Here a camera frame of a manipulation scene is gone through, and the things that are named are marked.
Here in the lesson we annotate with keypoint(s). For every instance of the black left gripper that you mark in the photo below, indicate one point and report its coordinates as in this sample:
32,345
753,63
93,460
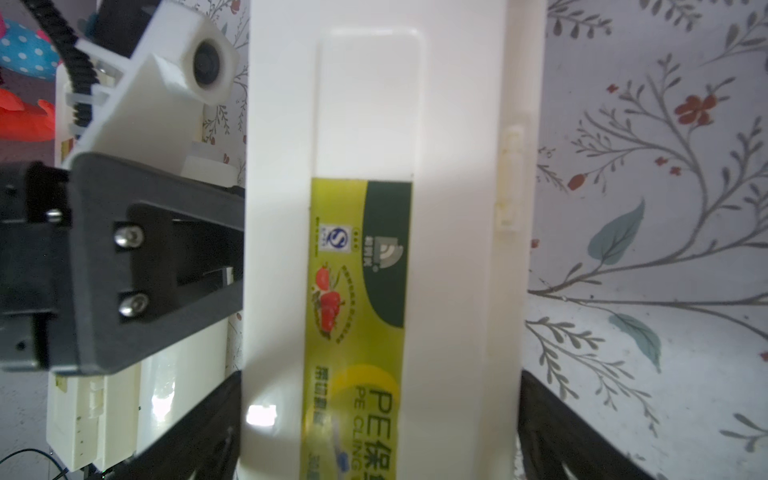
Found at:
109,262

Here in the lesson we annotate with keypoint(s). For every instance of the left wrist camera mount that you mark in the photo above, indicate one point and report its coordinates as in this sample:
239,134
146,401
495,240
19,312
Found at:
165,62

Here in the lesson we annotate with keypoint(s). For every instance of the cream wrap dispenser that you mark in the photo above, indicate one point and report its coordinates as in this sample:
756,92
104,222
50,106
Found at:
391,167
105,420

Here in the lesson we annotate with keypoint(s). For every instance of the white pink plush toy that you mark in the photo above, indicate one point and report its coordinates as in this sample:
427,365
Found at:
27,52

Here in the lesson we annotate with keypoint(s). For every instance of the red orange plush toy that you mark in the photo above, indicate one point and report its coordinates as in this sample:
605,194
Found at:
21,121

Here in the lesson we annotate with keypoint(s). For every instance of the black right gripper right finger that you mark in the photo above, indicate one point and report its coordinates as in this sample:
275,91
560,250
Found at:
556,442

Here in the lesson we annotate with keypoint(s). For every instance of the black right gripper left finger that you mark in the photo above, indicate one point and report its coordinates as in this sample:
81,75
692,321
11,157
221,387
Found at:
204,444

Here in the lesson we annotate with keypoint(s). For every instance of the floral table mat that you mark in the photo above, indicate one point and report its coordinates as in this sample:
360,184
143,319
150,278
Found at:
646,302

